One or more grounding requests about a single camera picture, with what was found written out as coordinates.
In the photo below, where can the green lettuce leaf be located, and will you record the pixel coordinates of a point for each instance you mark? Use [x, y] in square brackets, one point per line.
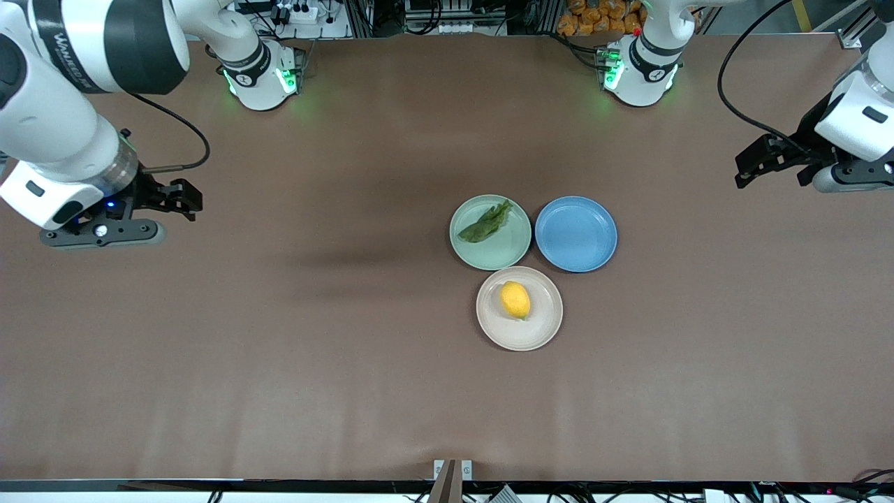
[489, 223]

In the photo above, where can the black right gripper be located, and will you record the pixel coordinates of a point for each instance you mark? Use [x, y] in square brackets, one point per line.
[144, 190]

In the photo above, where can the blue plate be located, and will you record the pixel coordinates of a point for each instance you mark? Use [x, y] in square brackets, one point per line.
[575, 234]

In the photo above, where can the metal table edge bracket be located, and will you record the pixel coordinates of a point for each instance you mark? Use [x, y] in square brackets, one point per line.
[452, 478]

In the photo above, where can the grey equipment rack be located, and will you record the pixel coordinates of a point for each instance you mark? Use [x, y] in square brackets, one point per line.
[454, 15]

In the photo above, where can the aluminium frame profile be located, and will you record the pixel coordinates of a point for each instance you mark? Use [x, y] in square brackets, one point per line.
[862, 24]

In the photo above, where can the beige plate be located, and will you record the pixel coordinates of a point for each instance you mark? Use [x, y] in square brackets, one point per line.
[541, 321]

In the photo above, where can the orange items bin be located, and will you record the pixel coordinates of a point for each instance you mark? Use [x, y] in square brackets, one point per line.
[594, 17]

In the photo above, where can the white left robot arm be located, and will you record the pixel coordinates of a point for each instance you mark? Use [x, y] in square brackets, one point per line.
[646, 70]

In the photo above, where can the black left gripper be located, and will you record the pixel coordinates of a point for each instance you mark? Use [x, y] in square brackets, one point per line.
[808, 140]

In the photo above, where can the light green plate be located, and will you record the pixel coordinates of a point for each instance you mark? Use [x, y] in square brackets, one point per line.
[490, 251]

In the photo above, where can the yellow lemon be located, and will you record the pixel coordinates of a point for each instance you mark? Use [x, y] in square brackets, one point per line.
[515, 300]

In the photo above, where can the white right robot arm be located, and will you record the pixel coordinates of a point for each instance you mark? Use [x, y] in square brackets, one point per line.
[56, 126]

